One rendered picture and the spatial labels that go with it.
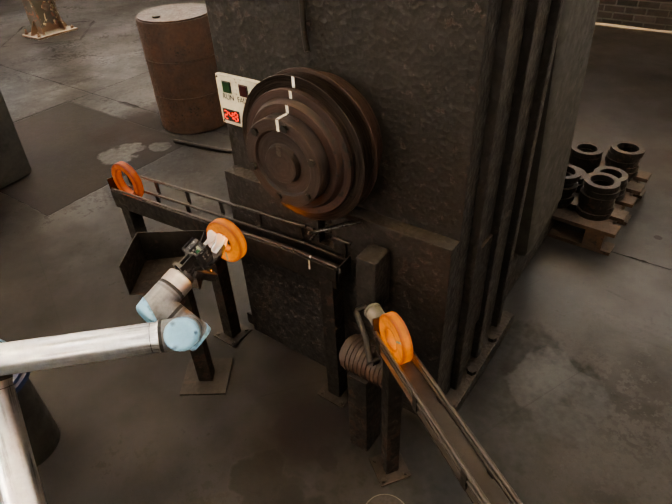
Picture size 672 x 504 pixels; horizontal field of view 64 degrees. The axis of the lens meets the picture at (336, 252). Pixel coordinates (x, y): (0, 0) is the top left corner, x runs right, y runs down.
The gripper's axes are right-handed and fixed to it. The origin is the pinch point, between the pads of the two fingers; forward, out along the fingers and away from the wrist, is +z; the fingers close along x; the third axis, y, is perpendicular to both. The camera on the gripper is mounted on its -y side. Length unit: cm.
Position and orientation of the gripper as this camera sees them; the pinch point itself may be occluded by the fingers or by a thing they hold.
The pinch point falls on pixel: (225, 235)
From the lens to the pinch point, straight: 180.6
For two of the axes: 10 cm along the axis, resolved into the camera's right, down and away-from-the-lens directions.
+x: -8.2, -3.3, 4.8
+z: 5.4, -7.2, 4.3
